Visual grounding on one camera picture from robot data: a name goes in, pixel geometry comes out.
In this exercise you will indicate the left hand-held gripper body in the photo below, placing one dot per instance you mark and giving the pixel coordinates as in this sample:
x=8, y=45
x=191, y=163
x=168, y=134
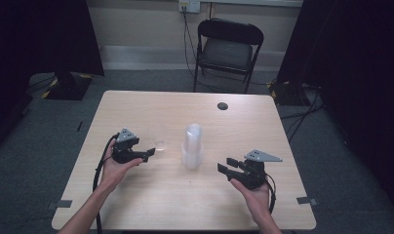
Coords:
x=125, y=149

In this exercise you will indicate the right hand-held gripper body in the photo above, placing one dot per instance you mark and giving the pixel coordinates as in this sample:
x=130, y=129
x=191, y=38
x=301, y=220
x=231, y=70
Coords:
x=252, y=174

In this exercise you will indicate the single clear plastic cup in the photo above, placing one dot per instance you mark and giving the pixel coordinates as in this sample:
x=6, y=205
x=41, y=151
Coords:
x=160, y=145

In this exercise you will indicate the stack of clear plastic cups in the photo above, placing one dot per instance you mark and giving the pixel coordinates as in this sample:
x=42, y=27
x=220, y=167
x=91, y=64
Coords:
x=192, y=146

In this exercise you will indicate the person's left hand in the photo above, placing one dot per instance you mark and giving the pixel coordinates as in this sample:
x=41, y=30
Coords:
x=115, y=172

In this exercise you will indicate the person's right hand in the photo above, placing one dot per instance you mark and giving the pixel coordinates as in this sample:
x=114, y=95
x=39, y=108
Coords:
x=256, y=198

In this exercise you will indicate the black table grommet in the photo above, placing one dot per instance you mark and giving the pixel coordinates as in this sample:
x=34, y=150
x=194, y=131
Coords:
x=222, y=106

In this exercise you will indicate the grey tape piece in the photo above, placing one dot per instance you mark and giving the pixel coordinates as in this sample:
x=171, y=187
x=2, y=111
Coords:
x=306, y=201
x=60, y=204

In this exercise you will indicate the black stand base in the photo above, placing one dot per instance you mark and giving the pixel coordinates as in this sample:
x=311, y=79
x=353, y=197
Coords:
x=286, y=92
x=70, y=87

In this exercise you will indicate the black folding chair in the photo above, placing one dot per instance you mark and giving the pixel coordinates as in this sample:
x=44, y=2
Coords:
x=229, y=52

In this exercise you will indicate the black curtain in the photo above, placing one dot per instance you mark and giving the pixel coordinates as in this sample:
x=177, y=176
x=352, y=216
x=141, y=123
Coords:
x=357, y=81
x=39, y=35

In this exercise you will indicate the white wall outlet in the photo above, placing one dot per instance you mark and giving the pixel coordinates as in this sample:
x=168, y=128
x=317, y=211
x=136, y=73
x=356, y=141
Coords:
x=189, y=6

